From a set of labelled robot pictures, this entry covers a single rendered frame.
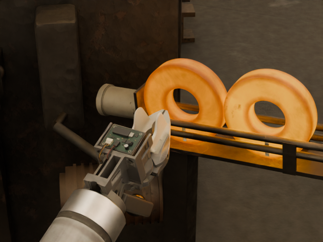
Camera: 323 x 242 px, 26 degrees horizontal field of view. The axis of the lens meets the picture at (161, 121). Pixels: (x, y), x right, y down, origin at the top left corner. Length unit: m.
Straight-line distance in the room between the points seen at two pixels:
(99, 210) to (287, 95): 0.36
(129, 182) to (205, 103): 0.22
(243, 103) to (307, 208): 1.03
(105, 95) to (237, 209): 0.93
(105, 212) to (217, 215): 1.13
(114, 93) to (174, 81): 0.14
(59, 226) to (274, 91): 0.40
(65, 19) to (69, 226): 0.48
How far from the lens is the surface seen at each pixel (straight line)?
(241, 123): 1.18
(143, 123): 1.12
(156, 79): 1.21
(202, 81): 1.17
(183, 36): 3.12
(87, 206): 0.98
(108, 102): 1.28
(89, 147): 1.34
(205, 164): 2.30
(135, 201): 1.08
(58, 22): 1.32
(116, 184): 1.02
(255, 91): 1.14
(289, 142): 1.14
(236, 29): 3.26
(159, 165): 1.08
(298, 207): 2.15
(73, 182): 1.33
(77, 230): 0.96
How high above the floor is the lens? 1.31
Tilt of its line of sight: 31 degrees down
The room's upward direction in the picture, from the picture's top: straight up
